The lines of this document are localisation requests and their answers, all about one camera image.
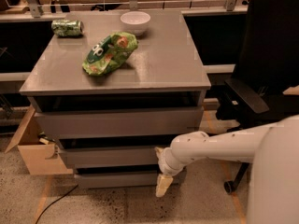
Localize grey drawer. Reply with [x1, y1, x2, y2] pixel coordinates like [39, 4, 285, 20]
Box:
[59, 147, 158, 169]
[35, 107, 203, 139]
[74, 170, 188, 189]

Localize green chip bag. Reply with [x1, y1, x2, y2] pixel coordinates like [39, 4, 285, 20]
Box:
[82, 32, 138, 76]

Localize black office chair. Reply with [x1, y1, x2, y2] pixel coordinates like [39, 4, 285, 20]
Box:
[214, 0, 299, 195]

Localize cardboard box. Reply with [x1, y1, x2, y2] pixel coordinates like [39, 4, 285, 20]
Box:
[6, 105, 73, 175]

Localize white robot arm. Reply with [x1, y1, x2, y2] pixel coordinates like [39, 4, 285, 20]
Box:
[155, 115, 299, 224]

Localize white bowl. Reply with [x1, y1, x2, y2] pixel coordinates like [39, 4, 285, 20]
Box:
[121, 11, 150, 35]

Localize grey metal shelf rail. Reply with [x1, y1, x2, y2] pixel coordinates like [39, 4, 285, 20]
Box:
[0, 0, 250, 24]

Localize grey top drawer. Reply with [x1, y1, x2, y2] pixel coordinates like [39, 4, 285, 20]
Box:
[35, 107, 203, 139]

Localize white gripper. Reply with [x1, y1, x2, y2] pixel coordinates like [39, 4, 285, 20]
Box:
[155, 147, 183, 198]

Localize black floor cable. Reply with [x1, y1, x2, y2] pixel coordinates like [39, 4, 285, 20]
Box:
[34, 184, 78, 224]

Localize green soda can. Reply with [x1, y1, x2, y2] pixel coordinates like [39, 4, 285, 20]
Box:
[51, 20, 84, 37]

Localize grey bottom drawer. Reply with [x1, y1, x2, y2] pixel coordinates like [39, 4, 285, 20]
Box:
[74, 170, 188, 189]

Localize grey drawer cabinet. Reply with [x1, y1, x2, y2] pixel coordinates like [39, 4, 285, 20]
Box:
[21, 10, 210, 175]

